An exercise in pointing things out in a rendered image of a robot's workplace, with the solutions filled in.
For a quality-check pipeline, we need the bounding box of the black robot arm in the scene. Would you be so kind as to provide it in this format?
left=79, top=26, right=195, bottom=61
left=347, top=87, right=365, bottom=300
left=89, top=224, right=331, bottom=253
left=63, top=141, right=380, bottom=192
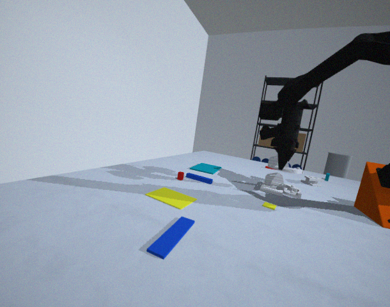
left=259, top=31, right=390, bottom=188

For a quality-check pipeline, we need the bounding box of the yellow square tile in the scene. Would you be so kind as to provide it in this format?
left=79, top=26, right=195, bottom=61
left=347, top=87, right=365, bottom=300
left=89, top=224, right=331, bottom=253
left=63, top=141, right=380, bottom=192
left=262, top=202, right=276, bottom=210

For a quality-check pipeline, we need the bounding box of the teal flat rectangular plate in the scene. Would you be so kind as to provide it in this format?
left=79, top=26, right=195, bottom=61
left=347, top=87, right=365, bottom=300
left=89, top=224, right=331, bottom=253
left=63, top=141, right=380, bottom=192
left=190, top=163, right=222, bottom=174

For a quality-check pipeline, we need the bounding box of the yellow flat rectangular plate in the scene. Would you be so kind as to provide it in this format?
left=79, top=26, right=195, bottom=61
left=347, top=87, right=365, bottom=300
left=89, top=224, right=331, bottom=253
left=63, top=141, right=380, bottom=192
left=145, top=187, right=197, bottom=209

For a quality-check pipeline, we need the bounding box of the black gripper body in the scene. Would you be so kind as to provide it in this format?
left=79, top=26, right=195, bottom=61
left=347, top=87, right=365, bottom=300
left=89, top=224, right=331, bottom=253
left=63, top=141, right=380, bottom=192
left=271, top=120, right=300, bottom=150

